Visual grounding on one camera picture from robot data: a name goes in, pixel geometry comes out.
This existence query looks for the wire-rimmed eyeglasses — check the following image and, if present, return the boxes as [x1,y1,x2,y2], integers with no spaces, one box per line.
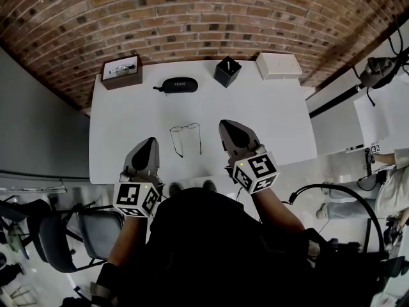
[169,122,203,158]

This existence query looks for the white shelf unit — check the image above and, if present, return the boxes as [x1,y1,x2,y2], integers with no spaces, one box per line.
[353,84,409,155]

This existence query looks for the silver wristwatch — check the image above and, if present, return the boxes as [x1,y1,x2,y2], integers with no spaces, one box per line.
[109,63,135,75]

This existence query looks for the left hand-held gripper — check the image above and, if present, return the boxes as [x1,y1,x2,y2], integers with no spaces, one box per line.
[113,136,164,219]

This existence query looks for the black coat stand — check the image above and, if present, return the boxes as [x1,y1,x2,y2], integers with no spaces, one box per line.
[308,14,409,120]

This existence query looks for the black zipped glasses case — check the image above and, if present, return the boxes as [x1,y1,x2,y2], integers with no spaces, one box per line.
[152,77,199,95]

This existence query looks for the black square pen holder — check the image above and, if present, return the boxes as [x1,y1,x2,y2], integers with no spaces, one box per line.
[213,55,243,89]

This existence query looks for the white rectangular box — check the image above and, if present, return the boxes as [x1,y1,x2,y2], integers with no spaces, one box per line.
[256,52,303,81]

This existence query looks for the grey metal cabinet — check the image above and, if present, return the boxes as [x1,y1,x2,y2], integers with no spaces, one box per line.
[0,46,92,182]

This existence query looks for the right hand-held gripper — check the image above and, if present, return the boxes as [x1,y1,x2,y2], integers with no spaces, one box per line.
[219,120,279,194]

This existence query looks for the black curved cable hoop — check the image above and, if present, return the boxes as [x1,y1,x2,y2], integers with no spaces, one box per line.
[289,184,386,255]

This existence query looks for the person's black clothing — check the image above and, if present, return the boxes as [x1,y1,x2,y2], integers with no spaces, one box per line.
[63,187,323,307]

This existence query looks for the brown open box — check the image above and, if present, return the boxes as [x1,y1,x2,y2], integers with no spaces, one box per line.
[101,54,144,91]

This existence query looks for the person's left forearm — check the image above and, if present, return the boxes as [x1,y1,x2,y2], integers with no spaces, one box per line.
[107,214,151,267]

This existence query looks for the black equipment pack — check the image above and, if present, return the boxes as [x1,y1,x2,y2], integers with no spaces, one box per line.
[306,238,409,307]

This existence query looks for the person's right forearm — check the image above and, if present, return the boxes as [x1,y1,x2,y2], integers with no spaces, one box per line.
[251,189,304,233]

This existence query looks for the black office chair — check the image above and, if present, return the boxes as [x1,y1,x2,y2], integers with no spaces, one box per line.
[27,200,125,273]

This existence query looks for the grey cap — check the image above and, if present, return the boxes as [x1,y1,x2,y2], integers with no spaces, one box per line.
[359,56,396,91]

